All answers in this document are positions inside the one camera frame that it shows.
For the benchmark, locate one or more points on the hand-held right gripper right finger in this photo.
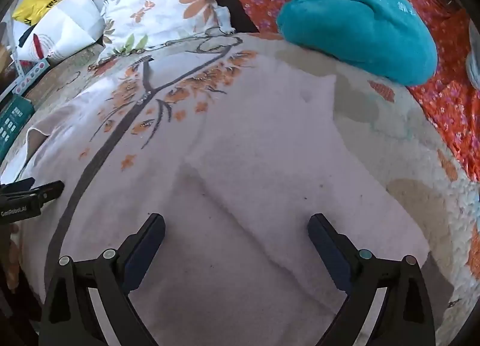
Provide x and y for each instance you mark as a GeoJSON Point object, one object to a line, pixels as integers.
{"type": "Point", "coordinates": [330, 256]}

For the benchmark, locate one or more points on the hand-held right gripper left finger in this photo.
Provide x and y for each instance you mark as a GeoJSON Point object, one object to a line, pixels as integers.
{"type": "Point", "coordinates": [144, 256]}

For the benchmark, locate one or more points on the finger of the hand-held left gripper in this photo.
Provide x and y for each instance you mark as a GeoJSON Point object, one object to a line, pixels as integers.
{"type": "Point", "coordinates": [48, 190]}
{"type": "Point", "coordinates": [15, 185]}

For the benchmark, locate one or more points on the pale pink tree-print garment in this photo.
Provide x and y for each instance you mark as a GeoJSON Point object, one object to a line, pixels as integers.
{"type": "Point", "coordinates": [225, 143]}

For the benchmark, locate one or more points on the green box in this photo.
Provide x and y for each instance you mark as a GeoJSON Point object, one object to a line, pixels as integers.
{"type": "Point", "coordinates": [13, 121]}

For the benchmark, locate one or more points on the dotted paper card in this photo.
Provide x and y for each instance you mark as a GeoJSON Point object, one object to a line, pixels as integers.
{"type": "Point", "coordinates": [32, 74]}

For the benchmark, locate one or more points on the quilted heart-print bed cover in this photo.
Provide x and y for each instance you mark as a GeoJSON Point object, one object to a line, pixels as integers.
{"type": "Point", "coordinates": [412, 136]}

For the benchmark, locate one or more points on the white plastic bag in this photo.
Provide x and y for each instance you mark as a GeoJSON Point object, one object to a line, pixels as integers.
{"type": "Point", "coordinates": [71, 27]}

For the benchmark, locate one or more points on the yellow plastic bag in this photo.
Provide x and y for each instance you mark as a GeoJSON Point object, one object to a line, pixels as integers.
{"type": "Point", "coordinates": [35, 6]}

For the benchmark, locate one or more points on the white floral pillow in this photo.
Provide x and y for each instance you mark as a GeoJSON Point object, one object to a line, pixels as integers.
{"type": "Point", "coordinates": [161, 4]}

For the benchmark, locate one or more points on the teal fleece cloth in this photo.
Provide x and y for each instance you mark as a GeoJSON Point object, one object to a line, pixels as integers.
{"type": "Point", "coordinates": [360, 27]}

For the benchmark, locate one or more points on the grey white cloth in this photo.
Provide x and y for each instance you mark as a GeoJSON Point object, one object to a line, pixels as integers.
{"type": "Point", "coordinates": [474, 57]}

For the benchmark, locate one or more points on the dark cloth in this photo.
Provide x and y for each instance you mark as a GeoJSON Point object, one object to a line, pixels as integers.
{"type": "Point", "coordinates": [232, 8]}

